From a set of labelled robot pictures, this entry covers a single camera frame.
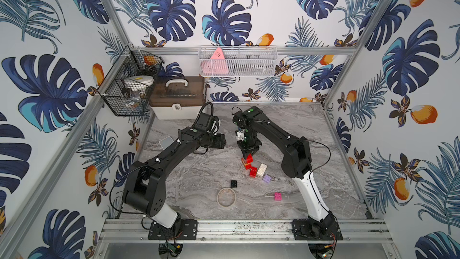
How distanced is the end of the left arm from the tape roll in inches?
9.0

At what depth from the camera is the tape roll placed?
826 mm

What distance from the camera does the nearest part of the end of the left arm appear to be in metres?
0.65
